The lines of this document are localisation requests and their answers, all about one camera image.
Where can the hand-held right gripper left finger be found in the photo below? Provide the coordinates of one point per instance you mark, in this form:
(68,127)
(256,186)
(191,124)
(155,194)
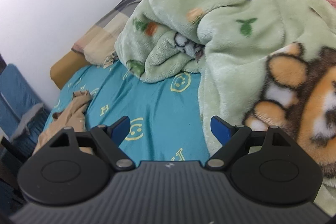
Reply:
(120,130)

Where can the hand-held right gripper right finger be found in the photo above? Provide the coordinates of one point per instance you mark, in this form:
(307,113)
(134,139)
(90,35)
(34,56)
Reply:
(220,130)

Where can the beige skeleton print t-shirt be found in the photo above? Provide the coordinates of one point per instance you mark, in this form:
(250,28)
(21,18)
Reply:
(68,119)

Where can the bed with blue printed sheet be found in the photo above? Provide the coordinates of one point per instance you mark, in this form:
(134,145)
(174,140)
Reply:
(157,103)

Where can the green printed fleece blanket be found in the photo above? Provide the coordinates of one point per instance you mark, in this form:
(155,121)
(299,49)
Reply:
(236,56)

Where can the tan bed headboard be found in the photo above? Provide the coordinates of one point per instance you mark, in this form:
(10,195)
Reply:
(65,69)

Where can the grey seat cushion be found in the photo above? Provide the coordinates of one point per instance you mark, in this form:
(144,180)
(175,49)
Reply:
(29,119)

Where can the plaid beige grey pillow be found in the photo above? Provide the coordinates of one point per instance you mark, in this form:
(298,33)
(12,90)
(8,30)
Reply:
(105,37)

